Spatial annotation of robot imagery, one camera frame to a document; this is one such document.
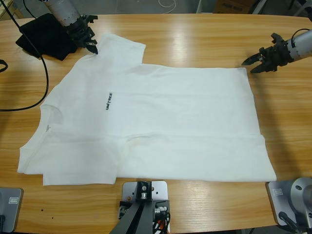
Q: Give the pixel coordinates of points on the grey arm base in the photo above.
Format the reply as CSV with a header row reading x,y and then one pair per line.
x,y
12,212
292,200

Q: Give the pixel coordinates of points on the white chair frame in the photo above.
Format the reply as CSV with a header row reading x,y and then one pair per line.
x,y
268,7

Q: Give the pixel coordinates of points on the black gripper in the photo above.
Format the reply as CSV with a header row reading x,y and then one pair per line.
x,y
81,33
278,54

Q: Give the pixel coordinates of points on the brown cardboard box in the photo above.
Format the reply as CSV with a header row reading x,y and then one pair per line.
x,y
231,6

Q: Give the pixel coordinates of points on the white t-shirt with black logo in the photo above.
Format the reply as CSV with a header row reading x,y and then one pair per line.
x,y
158,117

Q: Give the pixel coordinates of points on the white mount block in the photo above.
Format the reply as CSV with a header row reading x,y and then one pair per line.
x,y
161,190

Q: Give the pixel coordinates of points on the folded black garment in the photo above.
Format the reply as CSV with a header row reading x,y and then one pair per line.
x,y
48,41

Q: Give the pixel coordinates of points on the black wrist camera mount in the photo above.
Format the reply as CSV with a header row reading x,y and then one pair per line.
x,y
91,18
277,39

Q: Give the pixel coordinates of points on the light wooden crate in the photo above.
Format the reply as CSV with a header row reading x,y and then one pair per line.
x,y
7,11

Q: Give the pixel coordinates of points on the dark camera post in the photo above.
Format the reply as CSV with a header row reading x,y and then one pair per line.
x,y
136,219

